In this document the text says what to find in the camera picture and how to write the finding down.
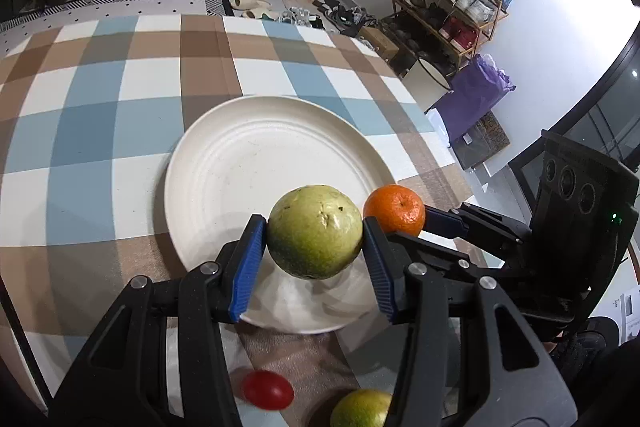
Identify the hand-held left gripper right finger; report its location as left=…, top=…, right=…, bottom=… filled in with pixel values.
left=361, top=217, right=581, bottom=427

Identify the yellow green guava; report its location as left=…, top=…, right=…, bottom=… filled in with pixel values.
left=330, top=389, right=393, bottom=427

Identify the cream round plate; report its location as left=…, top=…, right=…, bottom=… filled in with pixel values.
left=164, top=95, right=401, bottom=334

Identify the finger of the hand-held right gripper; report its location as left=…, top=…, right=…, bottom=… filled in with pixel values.
left=424, top=203, right=531, bottom=258
left=388, top=231, right=511, bottom=288

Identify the orange tangerine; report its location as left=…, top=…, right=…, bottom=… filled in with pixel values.
left=363, top=185, right=427, bottom=238

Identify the dotted patterned rug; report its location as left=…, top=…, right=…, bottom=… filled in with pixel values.
left=0, top=0, right=233, bottom=35

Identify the wooden shoe rack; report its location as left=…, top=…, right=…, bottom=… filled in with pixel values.
left=392, top=0, right=511, bottom=78

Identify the checkered tablecloth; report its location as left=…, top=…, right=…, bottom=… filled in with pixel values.
left=0, top=14, right=506, bottom=427

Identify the dark patterned bag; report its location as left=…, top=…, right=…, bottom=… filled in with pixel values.
left=452, top=109, right=512, bottom=171

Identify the purple bag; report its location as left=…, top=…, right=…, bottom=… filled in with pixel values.
left=435, top=53, right=517, bottom=142

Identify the spotted green guava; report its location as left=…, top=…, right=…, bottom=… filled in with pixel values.
left=266, top=185, right=364, bottom=280

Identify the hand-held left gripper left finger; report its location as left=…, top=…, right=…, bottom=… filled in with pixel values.
left=47, top=214, right=268, bottom=427

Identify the red tomato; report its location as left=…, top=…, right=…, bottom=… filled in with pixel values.
left=241, top=370, right=295, bottom=410

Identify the pile of sneakers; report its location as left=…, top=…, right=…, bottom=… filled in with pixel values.
left=277, top=0, right=381, bottom=38

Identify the brown cardboard box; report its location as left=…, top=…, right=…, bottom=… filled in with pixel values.
left=362, top=26, right=401, bottom=60

